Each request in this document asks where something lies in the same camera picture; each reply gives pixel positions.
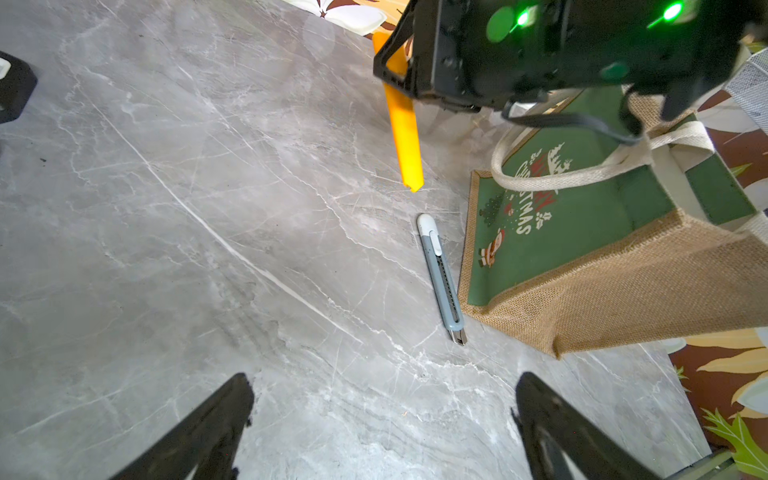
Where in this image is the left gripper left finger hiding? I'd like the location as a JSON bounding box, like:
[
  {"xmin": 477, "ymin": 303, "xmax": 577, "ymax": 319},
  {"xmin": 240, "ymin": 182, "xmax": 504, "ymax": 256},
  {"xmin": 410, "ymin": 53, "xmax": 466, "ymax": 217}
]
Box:
[{"xmin": 113, "ymin": 373, "xmax": 255, "ymax": 480}]

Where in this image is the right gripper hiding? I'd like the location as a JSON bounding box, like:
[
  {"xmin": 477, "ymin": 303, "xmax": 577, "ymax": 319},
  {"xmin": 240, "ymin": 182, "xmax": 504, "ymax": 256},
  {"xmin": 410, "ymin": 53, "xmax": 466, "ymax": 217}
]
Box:
[{"xmin": 373, "ymin": 1, "xmax": 767, "ymax": 114}]

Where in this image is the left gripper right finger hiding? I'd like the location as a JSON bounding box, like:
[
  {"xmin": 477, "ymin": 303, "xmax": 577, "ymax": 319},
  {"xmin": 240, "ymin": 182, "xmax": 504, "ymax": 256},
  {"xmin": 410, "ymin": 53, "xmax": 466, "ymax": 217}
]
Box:
[{"xmin": 512, "ymin": 372, "xmax": 658, "ymax": 479}]

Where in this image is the orange utility knife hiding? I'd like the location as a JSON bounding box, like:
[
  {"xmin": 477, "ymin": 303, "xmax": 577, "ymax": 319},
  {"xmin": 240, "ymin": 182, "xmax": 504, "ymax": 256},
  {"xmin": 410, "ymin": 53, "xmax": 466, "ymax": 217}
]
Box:
[{"xmin": 372, "ymin": 30, "xmax": 424, "ymax": 193}]

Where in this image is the grey utility knife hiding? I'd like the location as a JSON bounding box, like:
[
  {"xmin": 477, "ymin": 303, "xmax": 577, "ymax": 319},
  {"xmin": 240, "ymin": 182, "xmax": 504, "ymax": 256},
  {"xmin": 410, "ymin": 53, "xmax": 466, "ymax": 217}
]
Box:
[{"xmin": 416, "ymin": 213, "xmax": 467, "ymax": 345}]

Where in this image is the green burlap Christmas tote bag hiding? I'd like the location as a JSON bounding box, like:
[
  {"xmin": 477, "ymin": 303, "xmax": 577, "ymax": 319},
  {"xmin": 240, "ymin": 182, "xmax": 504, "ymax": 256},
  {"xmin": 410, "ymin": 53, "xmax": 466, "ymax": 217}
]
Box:
[{"xmin": 458, "ymin": 86, "xmax": 767, "ymax": 357}]

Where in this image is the black socket set rail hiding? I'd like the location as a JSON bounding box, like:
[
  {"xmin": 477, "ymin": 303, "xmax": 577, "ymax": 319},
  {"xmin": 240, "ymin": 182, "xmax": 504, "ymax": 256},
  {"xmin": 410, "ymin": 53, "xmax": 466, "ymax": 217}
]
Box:
[{"xmin": 0, "ymin": 52, "xmax": 37, "ymax": 124}]

